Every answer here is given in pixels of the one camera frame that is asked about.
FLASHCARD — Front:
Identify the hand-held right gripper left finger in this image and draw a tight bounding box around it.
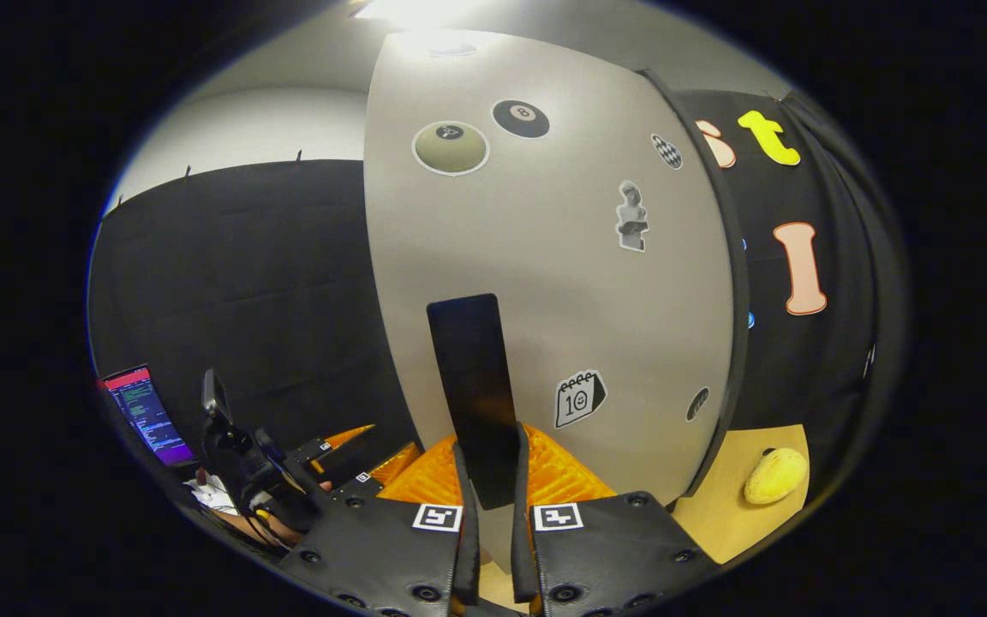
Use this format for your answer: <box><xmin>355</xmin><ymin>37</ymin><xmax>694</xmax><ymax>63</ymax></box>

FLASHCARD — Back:
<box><xmin>275</xmin><ymin>441</ymin><xmax>482</xmax><ymax>617</ymax></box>

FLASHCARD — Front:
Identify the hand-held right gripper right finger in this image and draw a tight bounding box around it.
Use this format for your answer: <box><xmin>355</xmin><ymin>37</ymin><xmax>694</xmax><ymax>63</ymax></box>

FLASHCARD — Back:
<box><xmin>511</xmin><ymin>422</ymin><xmax>721</xmax><ymax>617</ymax></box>

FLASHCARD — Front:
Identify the black door handle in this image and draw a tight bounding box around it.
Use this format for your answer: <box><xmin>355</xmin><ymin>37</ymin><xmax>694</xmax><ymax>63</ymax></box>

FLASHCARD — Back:
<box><xmin>426</xmin><ymin>293</ymin><xmax>522</xmax><ymax>511</ymax></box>

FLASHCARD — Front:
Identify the light grey cabinet door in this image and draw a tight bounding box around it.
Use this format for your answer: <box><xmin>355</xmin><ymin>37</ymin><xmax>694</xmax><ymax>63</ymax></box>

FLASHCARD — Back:
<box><xmin>363</xmin><ymin>30</ymin><xmax>739</xmax><ymax>573</ymax></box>

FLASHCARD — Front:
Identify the dark grey cabinet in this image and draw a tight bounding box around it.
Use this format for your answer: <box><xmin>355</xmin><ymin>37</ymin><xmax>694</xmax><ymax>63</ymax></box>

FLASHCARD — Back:
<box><xmin>639</xmin><ymin>69</ymin><xmax>751</xmax><ymax>506</ymax></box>

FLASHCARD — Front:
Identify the computer monitor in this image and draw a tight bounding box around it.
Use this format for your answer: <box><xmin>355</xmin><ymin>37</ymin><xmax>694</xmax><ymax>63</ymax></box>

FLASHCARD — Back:
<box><xmin>99</xmin><ymin>366</ymin><xmax>196</xmax><ymax>468</ymax></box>

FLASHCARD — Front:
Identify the yellow toy fruit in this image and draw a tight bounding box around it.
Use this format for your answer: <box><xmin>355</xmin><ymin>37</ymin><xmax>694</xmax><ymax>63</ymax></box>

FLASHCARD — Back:
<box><xmin>744</xmin><ymin>446</ymin><xmax>810</xmax><ymax>506</ymax></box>

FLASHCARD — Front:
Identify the long ceiling light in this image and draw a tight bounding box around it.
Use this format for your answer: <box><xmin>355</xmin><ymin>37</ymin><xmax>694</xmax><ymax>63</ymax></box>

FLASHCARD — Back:
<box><xmin>352</xmin><ymin>0</ymin><xmax>494</xmax><ymax>31</ymax></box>

